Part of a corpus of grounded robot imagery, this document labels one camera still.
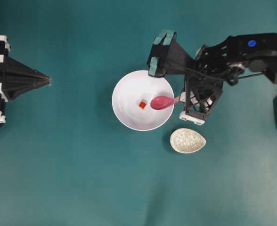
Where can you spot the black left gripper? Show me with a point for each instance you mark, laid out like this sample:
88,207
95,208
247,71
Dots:
17,77

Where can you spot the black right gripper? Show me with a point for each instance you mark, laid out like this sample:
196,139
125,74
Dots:
204,74

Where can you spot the pink spoon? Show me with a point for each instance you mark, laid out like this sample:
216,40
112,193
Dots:
162,102

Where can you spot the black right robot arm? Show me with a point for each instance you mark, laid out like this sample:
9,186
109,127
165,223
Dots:
255,52

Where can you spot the small red block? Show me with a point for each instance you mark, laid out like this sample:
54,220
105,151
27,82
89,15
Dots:
142,105

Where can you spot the large white bowl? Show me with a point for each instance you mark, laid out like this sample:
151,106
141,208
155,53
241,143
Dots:
133,88

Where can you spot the speckled egg-shaped dish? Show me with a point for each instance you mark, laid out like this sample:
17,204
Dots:
186,141

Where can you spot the green table mat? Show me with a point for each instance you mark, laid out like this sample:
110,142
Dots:
66,160

